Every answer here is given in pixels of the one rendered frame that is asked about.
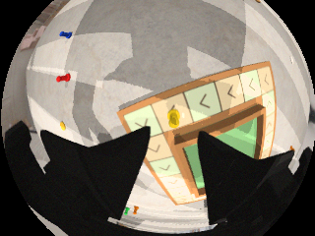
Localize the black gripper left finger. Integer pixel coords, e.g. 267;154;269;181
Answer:
39;126;151;220

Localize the yellow game pawn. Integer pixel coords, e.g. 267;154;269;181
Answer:
168;110;180;127

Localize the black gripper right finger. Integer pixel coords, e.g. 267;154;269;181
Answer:
197;131;295;225

